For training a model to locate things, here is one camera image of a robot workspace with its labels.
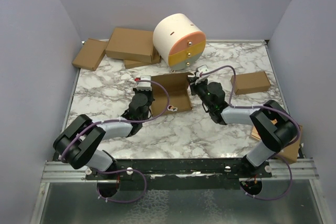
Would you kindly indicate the cardboard box under book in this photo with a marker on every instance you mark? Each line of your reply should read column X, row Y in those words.
column 291, row 153

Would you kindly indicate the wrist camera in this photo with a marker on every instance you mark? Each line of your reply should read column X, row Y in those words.
column 143, row 83
column 201, row 74

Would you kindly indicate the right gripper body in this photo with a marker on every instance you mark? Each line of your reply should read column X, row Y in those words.
column 200, row 88

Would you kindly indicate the round cream drawer cabinet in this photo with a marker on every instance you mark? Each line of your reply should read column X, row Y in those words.
column 178, row 41

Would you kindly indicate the small cartoon sticker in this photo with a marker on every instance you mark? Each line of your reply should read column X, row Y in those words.
column 172, row 108

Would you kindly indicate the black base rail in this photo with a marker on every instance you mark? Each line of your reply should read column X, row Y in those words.
column 180, row 174

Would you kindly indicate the cardboard box under large box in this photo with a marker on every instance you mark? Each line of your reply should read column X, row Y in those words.
column 128, row 64

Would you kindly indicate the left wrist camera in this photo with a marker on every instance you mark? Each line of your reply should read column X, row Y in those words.
column 143, row 83

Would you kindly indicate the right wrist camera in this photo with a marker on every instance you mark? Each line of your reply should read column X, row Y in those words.
column 201, row 74

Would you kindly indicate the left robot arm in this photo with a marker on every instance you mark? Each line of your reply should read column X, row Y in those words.
column 85, row 152

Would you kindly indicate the large folded cardboard box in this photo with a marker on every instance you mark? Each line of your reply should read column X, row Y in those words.
column 131, row 44

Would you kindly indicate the orange paperback book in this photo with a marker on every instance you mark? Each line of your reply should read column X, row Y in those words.
column 254, row 134

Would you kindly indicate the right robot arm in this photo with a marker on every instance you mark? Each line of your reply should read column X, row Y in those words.
column 275, row 127

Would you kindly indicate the small folded cardboard box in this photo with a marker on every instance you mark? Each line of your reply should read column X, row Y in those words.
column 250, row 83

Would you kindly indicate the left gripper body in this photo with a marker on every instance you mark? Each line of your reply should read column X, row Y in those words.
column 149, row 94

